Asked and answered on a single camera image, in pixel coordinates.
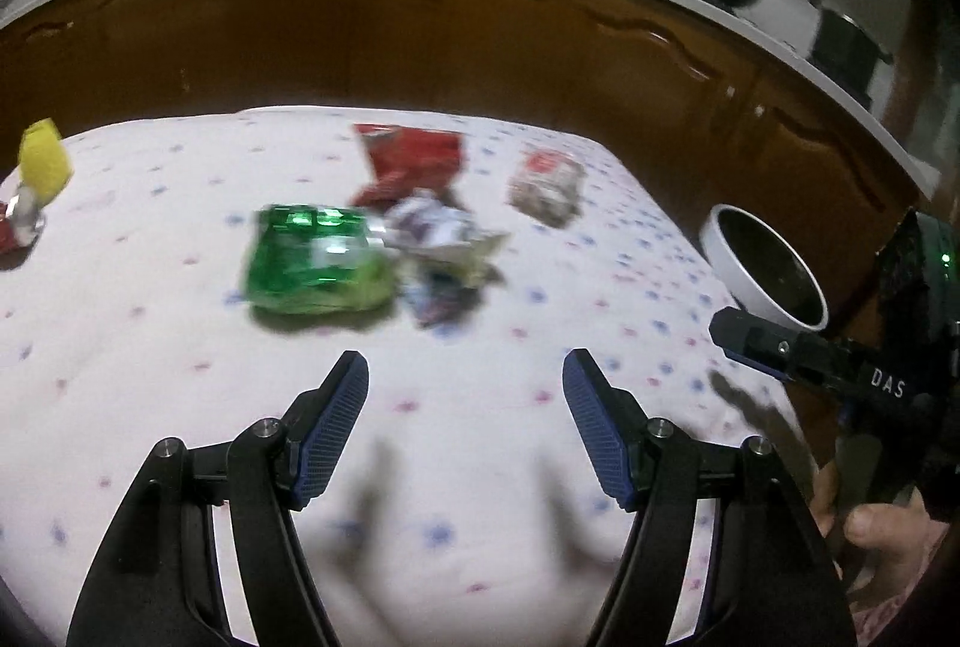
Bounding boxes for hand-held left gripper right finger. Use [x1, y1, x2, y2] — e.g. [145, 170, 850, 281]
[562, 347, 856, 647]

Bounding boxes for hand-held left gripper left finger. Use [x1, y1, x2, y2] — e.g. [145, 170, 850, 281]
[66, 349, 370, 647]

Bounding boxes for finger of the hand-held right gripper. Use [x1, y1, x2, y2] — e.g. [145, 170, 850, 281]
[708, 306, 833, 387]

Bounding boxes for white trash bin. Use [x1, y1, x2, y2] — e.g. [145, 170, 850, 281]
[700, 204, 830, 335]

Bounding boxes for green snack bag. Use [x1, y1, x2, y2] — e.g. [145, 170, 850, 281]
[241, 203, 400, 317]

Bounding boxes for person's right forearm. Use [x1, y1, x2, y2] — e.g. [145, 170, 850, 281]
[844, 521, 958, 647]

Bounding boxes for person's right hand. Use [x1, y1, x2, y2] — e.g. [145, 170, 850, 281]
[810, 459, 935, 589]

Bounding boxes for white dotted tablecloth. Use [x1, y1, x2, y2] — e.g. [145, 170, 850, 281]
[0, 106, 820, 647]

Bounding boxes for crumpled white wrapper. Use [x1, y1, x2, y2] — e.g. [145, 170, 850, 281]
[384, 188, 512, 327]

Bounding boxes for clear packet with red label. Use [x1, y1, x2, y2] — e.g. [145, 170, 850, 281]
[508, 148, 587, 230]

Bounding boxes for red snack bag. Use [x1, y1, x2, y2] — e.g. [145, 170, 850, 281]
[351, 124, 463, 207]

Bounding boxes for black cooking pot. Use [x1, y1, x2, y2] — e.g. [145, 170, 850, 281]
[808, 0, 895, 95]

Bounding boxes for crushed red can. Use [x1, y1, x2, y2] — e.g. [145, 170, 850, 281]
[0, 188, 47, 255]

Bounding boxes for yellow foam fruit net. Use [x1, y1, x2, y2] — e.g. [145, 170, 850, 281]
[19, 118, 74, 210]

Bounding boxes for wooden base cabinets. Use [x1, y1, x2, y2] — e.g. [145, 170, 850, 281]
[0, 0, 923, 337]

